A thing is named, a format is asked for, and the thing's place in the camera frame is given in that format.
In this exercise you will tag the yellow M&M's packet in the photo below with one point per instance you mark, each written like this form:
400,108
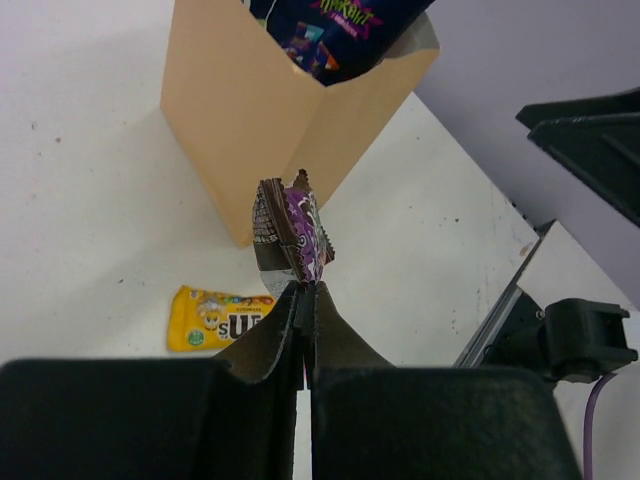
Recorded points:
211,320

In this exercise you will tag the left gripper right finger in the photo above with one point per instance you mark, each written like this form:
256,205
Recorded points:
373,420

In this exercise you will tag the purple M&M's packet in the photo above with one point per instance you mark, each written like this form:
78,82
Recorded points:
289,240

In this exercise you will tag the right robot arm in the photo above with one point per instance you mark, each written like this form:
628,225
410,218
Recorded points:
581,331

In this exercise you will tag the brown paper bag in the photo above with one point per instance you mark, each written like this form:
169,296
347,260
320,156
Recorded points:
242,111

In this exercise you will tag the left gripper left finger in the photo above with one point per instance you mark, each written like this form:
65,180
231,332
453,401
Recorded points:
229,416

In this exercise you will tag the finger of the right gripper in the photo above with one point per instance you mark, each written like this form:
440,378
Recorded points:
595,139

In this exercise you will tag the blue purple snack bag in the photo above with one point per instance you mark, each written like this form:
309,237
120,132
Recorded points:
338,40

